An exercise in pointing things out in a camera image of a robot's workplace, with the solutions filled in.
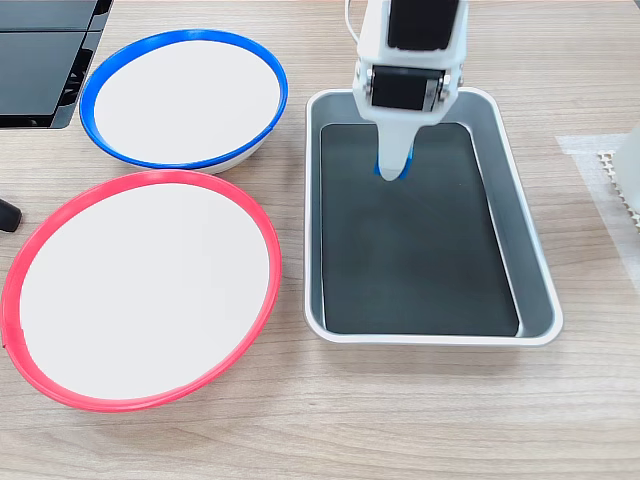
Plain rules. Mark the blue cube block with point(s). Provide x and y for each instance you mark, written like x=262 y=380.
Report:
x=407 y=170

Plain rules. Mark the black tray liner mat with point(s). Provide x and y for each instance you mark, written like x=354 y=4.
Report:
x=410 y=270

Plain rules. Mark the silver metal tray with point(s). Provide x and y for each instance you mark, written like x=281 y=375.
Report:
x=531 y=260

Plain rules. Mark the blue-rimmed white dish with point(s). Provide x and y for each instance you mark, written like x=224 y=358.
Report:
x=185 y=100

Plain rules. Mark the red-rimmed white dish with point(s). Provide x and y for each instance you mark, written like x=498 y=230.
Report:
x=145 y=290

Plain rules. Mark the white mesh mat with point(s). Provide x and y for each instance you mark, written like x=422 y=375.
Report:
x=606 y=162

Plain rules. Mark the black plastic stand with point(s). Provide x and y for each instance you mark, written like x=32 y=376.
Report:
x=35 y=75

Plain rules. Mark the black rounded object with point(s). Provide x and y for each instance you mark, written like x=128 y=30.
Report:
x=9 y=216

